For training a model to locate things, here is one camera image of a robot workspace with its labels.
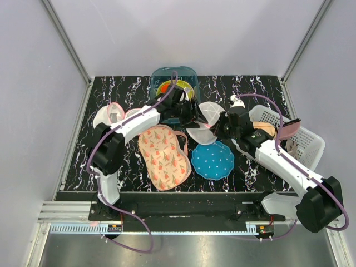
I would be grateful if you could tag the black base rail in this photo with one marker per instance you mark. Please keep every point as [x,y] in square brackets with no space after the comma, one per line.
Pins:
[186,211]

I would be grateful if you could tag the white plastic basket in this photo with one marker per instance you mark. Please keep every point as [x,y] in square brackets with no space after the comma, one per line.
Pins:
[310,146]

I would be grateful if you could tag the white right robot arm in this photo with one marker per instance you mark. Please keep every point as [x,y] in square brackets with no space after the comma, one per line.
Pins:
[318,200]

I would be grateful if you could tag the yellow dotted plate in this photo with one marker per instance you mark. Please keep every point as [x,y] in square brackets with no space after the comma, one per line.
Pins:
[181,84]

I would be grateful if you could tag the teal transparent bin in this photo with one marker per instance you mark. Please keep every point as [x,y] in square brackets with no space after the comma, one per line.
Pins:
[174,74]

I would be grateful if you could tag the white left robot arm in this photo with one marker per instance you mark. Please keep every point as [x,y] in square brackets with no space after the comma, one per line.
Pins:
[109,141]

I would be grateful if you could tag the orange cup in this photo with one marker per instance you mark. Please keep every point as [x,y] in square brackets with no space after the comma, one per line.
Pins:
[164,88]

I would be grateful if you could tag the blue dotted plate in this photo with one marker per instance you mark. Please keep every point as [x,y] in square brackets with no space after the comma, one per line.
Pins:
[214,161]

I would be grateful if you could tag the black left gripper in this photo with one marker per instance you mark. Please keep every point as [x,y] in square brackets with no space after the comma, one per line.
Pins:
[194,114]

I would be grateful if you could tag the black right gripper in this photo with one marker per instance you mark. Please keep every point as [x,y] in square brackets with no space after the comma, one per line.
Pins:
[217,129]

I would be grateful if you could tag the floral pink laundry bag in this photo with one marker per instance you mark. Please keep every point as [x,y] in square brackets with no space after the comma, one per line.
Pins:
[165,152]

